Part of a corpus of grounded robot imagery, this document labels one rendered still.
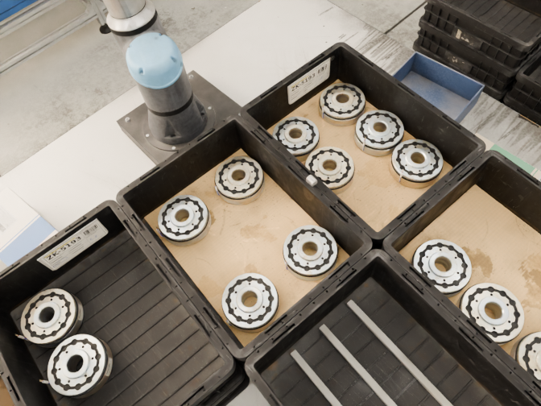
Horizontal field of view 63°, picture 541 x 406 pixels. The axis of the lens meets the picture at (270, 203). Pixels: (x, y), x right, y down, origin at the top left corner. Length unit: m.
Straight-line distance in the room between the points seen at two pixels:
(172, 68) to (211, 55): 0.40
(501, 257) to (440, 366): 0.24
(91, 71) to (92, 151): 1.36
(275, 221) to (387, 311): 0.27
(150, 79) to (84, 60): 1.68
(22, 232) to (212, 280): 0.46
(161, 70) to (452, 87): 0.75
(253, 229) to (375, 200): 0.26
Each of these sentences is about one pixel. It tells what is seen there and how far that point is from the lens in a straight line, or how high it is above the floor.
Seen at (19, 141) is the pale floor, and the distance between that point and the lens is 2.48.
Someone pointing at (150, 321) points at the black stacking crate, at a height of 0.83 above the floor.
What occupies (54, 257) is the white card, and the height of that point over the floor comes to 0.90.
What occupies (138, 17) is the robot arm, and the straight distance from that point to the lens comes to 1.11.
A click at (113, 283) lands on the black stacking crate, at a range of 0.93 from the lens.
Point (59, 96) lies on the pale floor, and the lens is 2.57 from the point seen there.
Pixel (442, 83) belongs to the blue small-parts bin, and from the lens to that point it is 1.31.
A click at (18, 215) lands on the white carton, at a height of 0.79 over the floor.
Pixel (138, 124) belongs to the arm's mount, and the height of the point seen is 0.75.
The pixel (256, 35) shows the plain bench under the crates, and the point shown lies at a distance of 1.44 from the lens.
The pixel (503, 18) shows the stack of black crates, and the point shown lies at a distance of 1.92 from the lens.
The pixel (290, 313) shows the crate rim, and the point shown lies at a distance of 0.73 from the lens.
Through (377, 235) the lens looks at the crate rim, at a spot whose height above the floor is 0.93.
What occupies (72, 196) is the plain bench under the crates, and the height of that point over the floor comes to 0.70.
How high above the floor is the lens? 1.63
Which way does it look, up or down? 61 degrees down
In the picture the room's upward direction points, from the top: 9 degrees counter-clockwise
